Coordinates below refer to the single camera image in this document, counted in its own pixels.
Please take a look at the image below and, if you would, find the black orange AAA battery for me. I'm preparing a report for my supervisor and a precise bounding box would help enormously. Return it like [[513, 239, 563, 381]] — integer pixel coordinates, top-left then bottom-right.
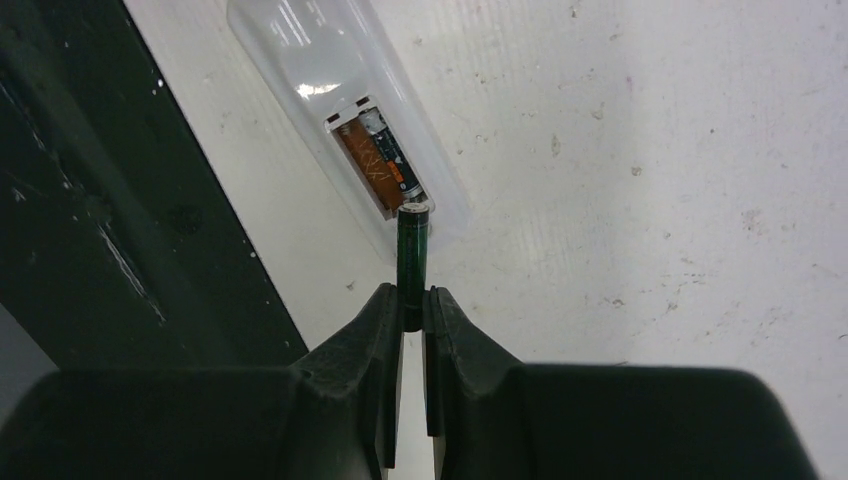
[[358, 107, 426, 202]]

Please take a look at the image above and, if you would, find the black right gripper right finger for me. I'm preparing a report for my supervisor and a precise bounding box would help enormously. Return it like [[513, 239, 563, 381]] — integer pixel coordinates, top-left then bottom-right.
[[423, 288, 817, 479]]

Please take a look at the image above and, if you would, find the white remote control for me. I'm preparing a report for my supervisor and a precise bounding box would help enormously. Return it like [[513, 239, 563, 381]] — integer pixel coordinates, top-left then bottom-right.
[[226, 1, 472, 260]]

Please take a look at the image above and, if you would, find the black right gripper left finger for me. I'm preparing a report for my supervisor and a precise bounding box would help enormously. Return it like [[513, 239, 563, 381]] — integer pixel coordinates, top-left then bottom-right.
[[1, 283, 402, 479]]

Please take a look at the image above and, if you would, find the green AAA battery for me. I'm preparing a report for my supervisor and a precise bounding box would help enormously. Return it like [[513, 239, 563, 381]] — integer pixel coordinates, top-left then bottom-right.
[[396, 202, 430, 333]]

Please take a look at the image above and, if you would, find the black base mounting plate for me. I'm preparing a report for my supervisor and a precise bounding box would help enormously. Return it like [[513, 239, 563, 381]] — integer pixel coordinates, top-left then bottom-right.
[[1, 1, 308, 370]]

